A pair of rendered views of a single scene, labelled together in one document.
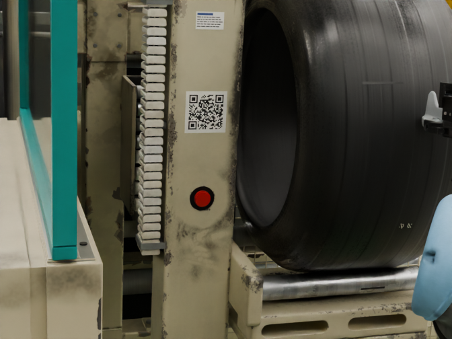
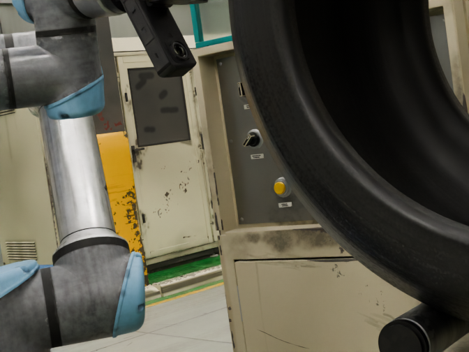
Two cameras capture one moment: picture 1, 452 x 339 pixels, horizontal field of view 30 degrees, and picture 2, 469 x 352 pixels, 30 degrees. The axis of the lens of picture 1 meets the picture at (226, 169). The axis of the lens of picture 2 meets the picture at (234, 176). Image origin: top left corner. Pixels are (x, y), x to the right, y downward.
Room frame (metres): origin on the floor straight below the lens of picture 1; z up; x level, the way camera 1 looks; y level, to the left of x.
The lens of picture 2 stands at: (2.04, -0.92, 1.10)
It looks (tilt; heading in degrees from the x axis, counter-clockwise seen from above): 3 degrees down; 143
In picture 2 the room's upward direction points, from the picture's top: 8 degrees counter-clockwise
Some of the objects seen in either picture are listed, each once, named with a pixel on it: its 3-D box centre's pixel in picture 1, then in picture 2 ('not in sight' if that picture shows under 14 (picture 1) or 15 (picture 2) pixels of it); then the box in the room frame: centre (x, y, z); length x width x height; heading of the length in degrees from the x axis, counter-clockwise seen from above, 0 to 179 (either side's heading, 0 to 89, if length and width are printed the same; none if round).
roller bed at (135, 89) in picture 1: (167, 143); not in sight; (1.92, 0.14, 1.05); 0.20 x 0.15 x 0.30; 107
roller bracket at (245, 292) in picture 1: (226, 261); not in sight; (1.57, -0.01, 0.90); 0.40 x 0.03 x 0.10; 17
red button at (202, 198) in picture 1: (201, 198); not in sight; (1.47, 0.04, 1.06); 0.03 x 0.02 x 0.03; 107
